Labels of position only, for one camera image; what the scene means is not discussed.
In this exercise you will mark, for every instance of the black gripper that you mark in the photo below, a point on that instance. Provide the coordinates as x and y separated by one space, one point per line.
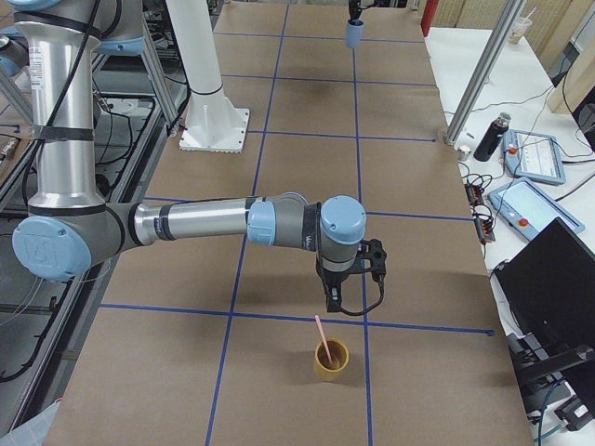
334 281

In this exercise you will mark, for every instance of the pink chopstick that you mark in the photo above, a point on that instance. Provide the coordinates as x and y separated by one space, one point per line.
324 339

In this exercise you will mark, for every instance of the light blue plastic cup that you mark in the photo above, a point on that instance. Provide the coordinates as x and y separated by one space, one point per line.
353 33

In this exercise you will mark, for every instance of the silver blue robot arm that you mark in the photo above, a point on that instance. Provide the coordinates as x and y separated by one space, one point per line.
71 227

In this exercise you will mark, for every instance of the yellow plastic cup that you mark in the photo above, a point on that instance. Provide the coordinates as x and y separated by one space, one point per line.
341 358

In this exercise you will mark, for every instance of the clear drink cup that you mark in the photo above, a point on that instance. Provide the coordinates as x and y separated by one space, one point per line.
519 29

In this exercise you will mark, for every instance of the black orange usb hub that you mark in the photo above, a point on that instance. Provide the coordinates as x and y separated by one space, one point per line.
482 215

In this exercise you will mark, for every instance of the black laptop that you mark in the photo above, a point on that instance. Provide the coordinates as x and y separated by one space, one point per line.
550 289

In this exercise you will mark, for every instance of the blue teach pendant near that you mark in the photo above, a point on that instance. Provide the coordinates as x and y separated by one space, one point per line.
528 209

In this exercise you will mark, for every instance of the blue teach pendant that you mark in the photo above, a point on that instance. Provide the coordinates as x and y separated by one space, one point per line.
528 209
533 155

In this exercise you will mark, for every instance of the black water bottle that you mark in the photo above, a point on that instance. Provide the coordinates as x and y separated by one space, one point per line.
492 137

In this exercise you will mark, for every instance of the blue teach pendant far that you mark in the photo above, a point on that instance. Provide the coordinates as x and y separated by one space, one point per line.
533 155

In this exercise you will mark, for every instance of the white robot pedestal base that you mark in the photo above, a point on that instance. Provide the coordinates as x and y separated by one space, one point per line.
212 123

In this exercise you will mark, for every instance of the aluminium frame post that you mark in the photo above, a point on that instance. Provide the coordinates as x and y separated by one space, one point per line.
495 43

